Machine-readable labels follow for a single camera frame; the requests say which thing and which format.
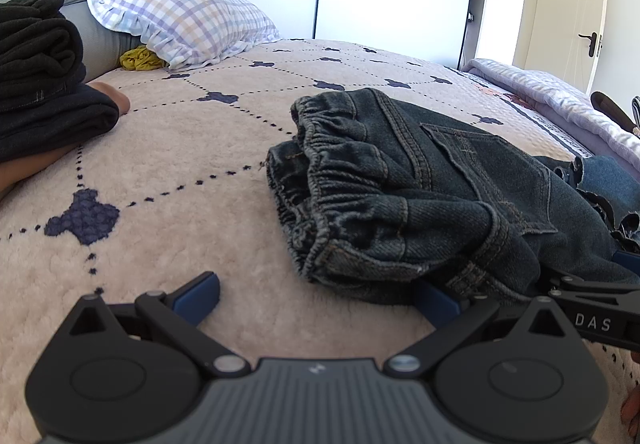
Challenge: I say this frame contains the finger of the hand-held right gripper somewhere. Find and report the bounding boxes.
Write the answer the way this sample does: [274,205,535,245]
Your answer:
[539,250,640,299]

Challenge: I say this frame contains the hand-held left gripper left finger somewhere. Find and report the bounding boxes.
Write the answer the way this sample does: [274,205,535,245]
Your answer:
[67,272,251,378]

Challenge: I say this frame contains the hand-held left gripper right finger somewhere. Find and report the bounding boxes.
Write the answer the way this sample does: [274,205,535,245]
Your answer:
[387,281,581,378]

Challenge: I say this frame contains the dark blue denim jeans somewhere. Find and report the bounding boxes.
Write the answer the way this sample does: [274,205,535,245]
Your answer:
[265,88,640,307]

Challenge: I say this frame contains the person's right hand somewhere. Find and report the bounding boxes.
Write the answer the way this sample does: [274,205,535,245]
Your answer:
[621,383,640,426]

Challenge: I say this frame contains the beige bear print bedspread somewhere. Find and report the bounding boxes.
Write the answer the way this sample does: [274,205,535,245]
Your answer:
[0,38,640,444]

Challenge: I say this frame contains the lilac fleece quilt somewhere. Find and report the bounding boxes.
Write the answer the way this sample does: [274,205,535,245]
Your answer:
[460,58,640,155]

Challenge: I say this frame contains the navy folded pants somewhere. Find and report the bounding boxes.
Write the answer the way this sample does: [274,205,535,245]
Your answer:
[0,74,121,165]

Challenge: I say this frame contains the mustard yellow cloth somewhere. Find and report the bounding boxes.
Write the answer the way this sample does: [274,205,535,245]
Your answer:
[119,45,168,73]

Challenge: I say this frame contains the cream door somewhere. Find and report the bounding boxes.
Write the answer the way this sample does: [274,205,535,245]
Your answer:
[542,0,608,97]

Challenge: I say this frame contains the purple checked pillow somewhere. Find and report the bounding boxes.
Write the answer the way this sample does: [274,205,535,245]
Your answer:
[86,0,282,71]

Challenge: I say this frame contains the black folded fleece garment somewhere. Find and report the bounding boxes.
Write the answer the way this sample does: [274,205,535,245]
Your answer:
[0,0,87,114]

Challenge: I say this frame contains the black door handle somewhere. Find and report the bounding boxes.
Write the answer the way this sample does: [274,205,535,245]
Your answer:
[578,31,603,58]

